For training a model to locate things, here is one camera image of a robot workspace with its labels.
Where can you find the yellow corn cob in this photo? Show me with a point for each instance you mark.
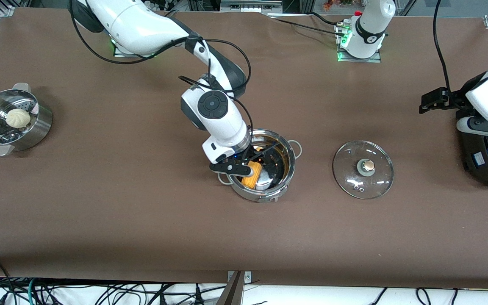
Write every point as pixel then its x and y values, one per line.
pixel 252 176

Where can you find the glass pot lid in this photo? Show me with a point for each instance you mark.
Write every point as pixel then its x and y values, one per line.
pixel 362 182

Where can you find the brown table mat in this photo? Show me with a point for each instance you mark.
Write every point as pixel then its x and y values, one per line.
pixel 142 220

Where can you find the white steamed bun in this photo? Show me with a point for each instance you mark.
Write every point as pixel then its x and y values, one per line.
pixel 18 118

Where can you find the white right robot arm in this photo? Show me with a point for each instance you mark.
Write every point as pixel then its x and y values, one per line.
pixel 142 25

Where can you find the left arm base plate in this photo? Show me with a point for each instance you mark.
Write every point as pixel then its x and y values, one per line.
pixel 345 58

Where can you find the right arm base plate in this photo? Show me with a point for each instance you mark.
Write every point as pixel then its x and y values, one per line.
pixel 121 53

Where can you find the stainless steel cooking pot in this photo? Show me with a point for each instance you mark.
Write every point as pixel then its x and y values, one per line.
pixel 265 192

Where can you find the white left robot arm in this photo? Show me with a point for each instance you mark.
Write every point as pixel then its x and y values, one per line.
pixel 371 25

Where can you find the stainless steel steamer pot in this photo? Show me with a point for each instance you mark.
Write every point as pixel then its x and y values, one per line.
pixel 36 131

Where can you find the aluminium frame strut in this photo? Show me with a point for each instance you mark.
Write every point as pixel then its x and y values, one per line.
pixel 232 292

